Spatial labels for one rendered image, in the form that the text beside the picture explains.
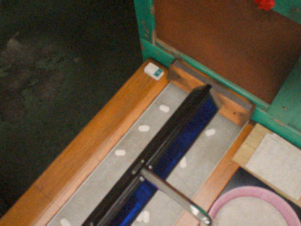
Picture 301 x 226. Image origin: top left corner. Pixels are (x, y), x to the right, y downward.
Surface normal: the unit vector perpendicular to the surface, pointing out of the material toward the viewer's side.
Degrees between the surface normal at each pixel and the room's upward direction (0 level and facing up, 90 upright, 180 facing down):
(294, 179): 0
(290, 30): 90
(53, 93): 0
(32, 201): 0
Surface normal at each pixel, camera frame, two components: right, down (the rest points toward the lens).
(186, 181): -0.07, -0.43
